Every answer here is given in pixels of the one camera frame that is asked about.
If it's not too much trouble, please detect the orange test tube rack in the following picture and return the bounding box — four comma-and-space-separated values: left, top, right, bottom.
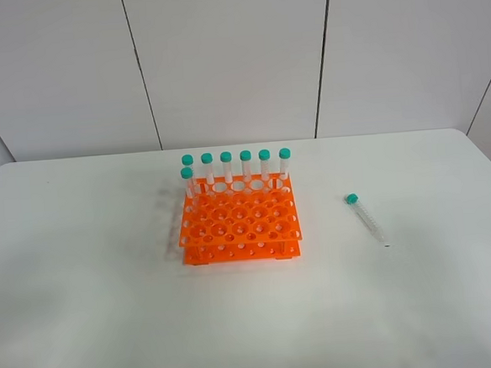
178, 173, 303, 265

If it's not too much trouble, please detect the second row left tube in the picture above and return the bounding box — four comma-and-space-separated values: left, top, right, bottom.
181, 166, 197, 205

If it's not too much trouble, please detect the green-capped test tube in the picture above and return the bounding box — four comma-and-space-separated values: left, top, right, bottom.
345, 193, 386, 244

